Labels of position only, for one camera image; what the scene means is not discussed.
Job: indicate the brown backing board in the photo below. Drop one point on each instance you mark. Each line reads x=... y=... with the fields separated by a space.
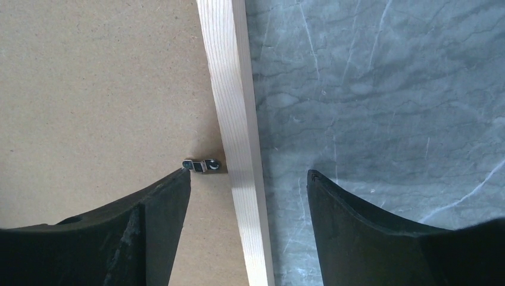
x=99 y=99

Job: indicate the wooden picture frame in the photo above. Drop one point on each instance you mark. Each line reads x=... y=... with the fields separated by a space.
x=225 y=35

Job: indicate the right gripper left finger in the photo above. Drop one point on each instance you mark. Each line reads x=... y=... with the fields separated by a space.
x=131 y=241

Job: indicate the small metal turn clip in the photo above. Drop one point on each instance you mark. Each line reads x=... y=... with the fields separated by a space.
x=202 y=166

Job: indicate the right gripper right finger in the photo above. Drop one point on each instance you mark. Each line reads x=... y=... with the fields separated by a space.
x=359 y=243

